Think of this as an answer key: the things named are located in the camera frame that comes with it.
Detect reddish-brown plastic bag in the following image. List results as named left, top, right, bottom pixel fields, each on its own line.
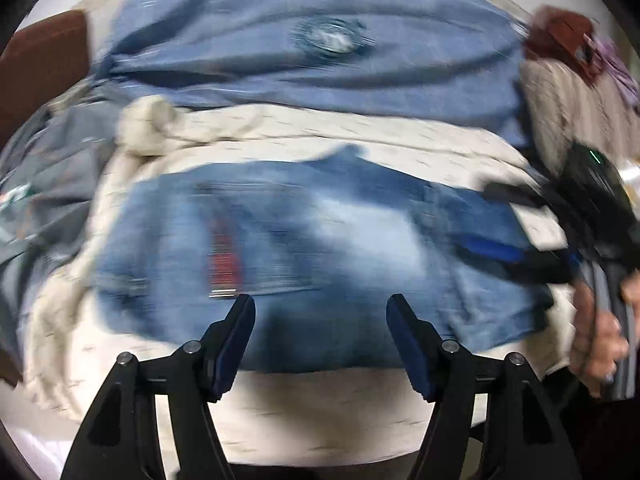
left=524, top=6, right=603, bottom=86

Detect purple cloth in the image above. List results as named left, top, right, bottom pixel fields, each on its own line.
left=592, top=36, right=639, bottom=110

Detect person's right hand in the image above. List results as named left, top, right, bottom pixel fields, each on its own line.
left=570, top=280, right=629, bottom=398

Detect blue denim jeans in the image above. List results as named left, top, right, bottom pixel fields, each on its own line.
left=92, top=146, right=553, bottom=373

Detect cream leaf-print bedsheet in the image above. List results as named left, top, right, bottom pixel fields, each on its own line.
left=19, top=94, right=576, bottom=468

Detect brown wooden headboard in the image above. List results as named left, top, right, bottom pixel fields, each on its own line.
left=0, top=10, right=90, bottom=144

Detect striped beige pillow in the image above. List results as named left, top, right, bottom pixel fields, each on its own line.
left=520, top=60, right=639, bottom=176

